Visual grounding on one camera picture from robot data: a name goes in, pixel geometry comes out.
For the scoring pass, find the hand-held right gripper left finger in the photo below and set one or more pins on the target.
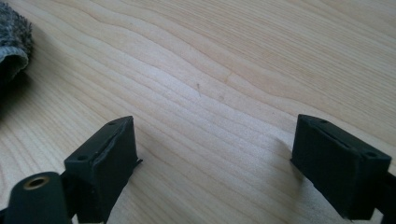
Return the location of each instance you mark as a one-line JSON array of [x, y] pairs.
[[106, 174]]

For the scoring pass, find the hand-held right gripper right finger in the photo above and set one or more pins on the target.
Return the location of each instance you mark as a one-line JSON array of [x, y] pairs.
[[339, 174]]

